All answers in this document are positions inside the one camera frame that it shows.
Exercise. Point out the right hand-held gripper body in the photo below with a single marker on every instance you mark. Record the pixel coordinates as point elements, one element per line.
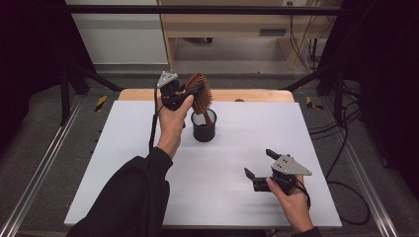
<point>288,166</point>

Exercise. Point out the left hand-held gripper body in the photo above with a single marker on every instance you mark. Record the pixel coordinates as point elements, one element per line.
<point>168,90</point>

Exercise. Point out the brown wooden hairbrush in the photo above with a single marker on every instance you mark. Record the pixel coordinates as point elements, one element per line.
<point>202,100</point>

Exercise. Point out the black mesh pen holder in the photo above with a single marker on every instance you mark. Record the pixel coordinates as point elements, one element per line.
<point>204,135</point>

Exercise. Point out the person's left hand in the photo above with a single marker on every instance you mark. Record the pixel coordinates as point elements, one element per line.
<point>171,128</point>

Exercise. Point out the person's right hand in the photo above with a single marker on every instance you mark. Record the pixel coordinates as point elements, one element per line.
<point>294,207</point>

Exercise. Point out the white table cover sheet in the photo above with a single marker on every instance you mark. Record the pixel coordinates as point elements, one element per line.
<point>230,197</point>

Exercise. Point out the yellow black tape strip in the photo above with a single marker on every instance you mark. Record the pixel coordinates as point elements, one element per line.
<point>310,102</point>
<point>100,103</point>

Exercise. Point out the white cabinet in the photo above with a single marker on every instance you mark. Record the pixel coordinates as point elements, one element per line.
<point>122,39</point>

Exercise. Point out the person's dark lap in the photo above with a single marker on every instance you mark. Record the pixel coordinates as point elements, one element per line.
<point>214,233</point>

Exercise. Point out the light wooden desk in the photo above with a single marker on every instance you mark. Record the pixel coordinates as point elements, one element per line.
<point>224,26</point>

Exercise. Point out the black metal stand leg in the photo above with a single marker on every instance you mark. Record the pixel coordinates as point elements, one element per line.
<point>338,95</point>
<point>65,95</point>

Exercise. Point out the grey desk label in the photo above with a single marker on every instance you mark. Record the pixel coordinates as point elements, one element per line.
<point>272,32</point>

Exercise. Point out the black curtain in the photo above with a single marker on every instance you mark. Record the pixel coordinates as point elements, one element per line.
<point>29,49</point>
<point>385,65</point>

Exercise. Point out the black horizontal frame bar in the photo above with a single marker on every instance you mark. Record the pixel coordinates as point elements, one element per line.
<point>197,10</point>

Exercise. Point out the aluminium floor rail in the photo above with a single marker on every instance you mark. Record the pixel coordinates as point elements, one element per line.
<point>36,174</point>
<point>372,194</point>

